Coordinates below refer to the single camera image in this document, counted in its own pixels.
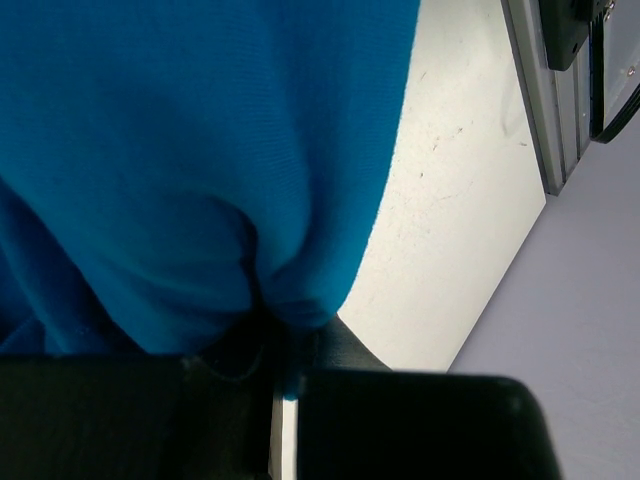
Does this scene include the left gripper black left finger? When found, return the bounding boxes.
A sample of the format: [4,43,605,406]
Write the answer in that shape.
[0,314,301,480]

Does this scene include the blue t-shirt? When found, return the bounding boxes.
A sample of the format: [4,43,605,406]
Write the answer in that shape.
[0,0,422,357]

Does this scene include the aluminium rail frame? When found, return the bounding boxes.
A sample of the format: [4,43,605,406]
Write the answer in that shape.
[502,0,640,197]

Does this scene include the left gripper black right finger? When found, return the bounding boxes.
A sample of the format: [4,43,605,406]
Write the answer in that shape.
[294,319,563,479]

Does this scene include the black flat cable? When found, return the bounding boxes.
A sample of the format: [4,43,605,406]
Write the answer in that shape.
[588,19,640,146]

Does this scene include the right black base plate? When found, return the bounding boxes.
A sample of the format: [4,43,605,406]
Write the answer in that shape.
[538,0,606,72]

